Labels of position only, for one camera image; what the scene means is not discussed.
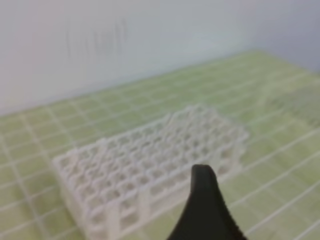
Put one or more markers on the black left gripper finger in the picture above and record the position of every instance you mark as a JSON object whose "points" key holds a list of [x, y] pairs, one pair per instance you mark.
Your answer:
{"points": [[205, 215]]}

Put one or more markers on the green grid tablecloth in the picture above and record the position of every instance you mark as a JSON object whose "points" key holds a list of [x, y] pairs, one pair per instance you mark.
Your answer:
{"points": [[276, 197]]}

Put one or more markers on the white plastic test tube rack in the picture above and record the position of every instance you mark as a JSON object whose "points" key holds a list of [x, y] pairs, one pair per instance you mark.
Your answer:
{"points": [[118, 184]]}

